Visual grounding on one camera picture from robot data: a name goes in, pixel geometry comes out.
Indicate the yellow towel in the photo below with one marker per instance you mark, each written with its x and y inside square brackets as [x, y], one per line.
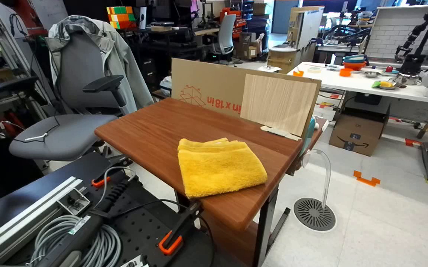
[219, 167]

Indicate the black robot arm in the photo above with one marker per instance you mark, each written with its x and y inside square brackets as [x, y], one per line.
[415, 53]

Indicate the cardboard box with orange print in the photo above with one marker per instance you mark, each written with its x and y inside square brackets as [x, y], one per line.
[204, 81]

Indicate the light wooden board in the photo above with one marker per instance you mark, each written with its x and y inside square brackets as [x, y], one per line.
[279, 101]

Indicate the light grey office chair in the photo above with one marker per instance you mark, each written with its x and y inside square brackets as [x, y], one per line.
[227, 34]

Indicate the beige roll stack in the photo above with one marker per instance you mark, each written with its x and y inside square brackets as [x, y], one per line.
[283, 59]

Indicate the grey jacket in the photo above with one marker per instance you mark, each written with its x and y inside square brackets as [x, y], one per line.
[126, 63]

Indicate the round grey floor drain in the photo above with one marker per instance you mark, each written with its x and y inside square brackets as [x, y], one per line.
[314, 213]

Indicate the tall beige cardboard box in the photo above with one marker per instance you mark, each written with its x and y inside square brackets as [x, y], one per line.
[305, 26]

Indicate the cardboard box with drone print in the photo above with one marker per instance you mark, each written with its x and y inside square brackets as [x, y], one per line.
[356, 133]

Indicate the grey office chair with armrests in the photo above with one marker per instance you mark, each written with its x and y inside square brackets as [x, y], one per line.
[71, 133]

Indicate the small orange object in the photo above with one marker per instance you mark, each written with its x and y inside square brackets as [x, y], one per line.
[346, 71]

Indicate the colourful block box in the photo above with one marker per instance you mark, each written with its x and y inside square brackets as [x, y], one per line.
[121, 16]

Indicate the white work table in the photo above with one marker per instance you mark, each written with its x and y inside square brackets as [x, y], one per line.
[363, 83]

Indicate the orange bowl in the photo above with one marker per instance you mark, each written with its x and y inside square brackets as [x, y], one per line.
[356, 62]

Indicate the yellow green item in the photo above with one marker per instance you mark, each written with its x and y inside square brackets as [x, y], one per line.
[386, 84]

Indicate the white pegboard panel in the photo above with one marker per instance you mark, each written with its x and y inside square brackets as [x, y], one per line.
[387, 29]

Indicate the black table leg frame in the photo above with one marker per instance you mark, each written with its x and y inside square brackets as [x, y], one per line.
[265, 227]

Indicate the orange floor bracket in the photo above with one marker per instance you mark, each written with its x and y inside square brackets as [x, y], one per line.
[366, 179]

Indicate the long aluminium rail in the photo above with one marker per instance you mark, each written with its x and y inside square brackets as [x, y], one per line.
[26, 212]

